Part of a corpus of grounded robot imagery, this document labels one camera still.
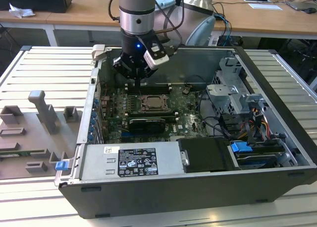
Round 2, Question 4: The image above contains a green ram stick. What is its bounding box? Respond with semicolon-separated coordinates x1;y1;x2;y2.
0;150;47;156

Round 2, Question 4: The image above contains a dark grey laptop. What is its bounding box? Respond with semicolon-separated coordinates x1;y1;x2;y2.
284;0;317;11

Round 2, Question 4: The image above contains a black graphics card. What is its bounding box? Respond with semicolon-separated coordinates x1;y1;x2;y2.
128;117;165;135

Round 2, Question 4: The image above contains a green motherboard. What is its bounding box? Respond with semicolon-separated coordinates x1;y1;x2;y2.
100;84;211;143

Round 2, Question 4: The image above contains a blue disk carrier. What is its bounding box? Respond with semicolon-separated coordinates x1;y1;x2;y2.
230;141;285;170

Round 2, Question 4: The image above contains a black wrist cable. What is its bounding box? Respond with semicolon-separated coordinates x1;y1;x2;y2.
155;2;186;53

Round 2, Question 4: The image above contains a grey case release latch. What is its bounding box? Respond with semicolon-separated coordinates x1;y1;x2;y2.
91;44;107;62

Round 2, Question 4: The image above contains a black box on desk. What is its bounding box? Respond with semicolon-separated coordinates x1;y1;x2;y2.
0;0;73;13

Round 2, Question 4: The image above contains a black open pc case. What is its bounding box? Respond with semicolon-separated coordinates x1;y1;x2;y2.
54;44;317;220

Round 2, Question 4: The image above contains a crumpled white paper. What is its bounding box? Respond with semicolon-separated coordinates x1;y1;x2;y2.
8;2;36;18

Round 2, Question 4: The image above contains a metal drive cage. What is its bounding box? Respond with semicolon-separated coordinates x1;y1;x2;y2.
205;56;268;116

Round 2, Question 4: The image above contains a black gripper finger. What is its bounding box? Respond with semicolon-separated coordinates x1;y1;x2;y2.
112;57;139;88
138;65;156;88

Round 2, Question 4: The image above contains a long wooden desk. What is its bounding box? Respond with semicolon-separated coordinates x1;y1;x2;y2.
0;0;317;41

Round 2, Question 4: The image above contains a blue plastic latch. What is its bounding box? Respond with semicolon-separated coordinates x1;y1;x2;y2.
55;161;69;172

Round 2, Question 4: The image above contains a blue cable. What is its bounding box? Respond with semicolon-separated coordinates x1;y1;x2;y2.
216;13;233;48

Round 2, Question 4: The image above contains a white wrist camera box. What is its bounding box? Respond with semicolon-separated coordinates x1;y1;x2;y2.
143;46;170;70

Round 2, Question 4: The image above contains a pale blue teach pendant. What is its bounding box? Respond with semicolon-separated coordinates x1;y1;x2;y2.
185;15;217;47

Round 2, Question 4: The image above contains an orange yellow wire bundle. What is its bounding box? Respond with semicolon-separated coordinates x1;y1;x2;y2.
249;107;271;140

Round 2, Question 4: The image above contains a plain white paper sheet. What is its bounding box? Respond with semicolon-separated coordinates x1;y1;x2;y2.
248;2;283;11

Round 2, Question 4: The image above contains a black internal cable loop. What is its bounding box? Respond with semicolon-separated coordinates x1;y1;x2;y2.
198;90;235;141

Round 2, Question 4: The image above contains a grey parts rack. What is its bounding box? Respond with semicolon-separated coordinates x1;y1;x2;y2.
0;90;84;179

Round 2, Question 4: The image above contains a cpu socket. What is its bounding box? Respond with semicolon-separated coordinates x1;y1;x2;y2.
140;93;172;113

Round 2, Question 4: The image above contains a grey power supply unit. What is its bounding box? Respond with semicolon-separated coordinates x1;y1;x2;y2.
80;141;187;182

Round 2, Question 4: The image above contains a black ram slot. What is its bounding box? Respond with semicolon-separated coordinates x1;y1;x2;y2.
126;88;172;95
129;113;179;120
128;110;178;115
126;84;171;90

